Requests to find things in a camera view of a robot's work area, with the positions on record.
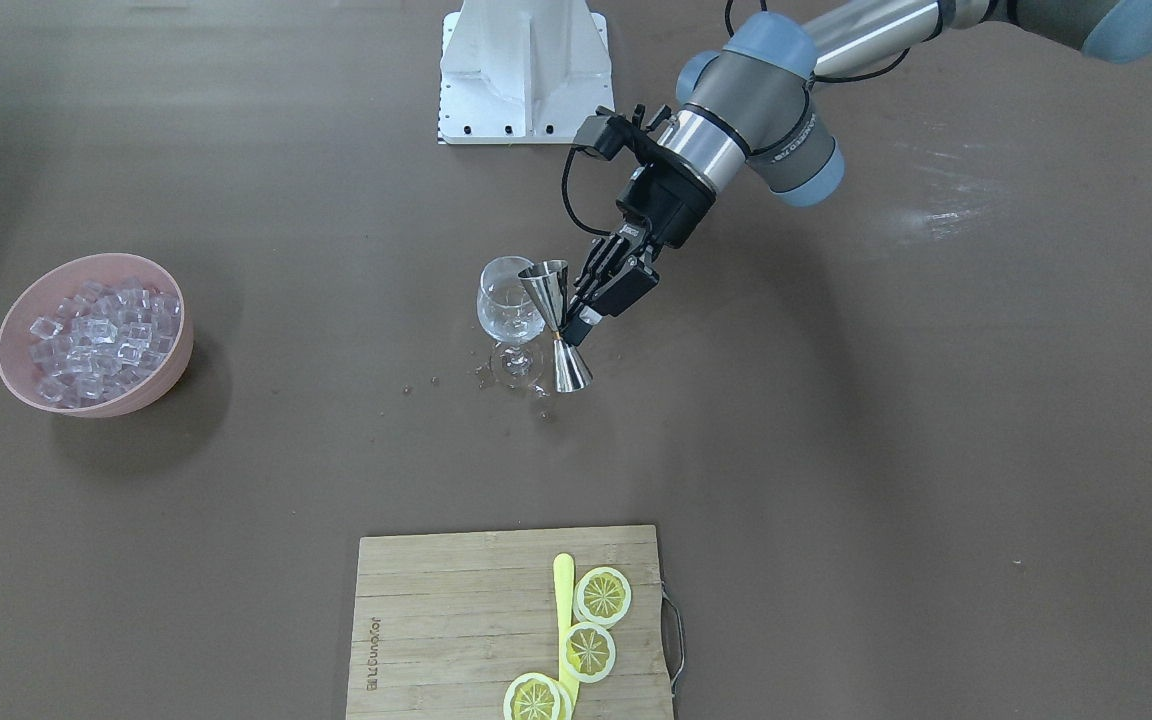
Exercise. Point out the lemon slice near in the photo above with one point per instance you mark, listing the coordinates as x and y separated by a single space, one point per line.
535 696

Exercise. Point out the pink plastic bowl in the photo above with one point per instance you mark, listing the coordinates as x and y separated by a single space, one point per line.
19 374

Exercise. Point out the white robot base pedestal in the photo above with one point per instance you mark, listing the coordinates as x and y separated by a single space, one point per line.
522 72

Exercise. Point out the lemon slice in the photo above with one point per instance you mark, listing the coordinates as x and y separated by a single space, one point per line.
535 696
602 596
587 652

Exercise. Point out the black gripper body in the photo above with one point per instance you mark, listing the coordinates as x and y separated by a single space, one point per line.
669 207

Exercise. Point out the lemon slice far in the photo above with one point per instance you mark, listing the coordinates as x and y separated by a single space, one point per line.
602 596

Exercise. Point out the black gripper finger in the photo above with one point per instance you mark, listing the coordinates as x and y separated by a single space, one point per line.
589 307
610 254

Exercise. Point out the bamboo cutting board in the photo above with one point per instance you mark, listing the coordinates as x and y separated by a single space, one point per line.
445 622

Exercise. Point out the pile of clear ice cubes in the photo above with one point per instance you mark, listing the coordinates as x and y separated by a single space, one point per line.
103 341

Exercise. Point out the steel double jigger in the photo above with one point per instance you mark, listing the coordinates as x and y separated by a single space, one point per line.
546 285

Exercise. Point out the lemon slice middle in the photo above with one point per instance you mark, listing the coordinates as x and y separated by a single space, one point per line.
587 652

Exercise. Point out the yellow plastic knife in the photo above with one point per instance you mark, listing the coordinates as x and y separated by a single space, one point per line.
563 572

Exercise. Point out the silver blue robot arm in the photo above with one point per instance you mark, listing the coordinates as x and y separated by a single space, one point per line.
750 105

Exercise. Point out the clear wine glass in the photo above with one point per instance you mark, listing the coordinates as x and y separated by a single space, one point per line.
506 313

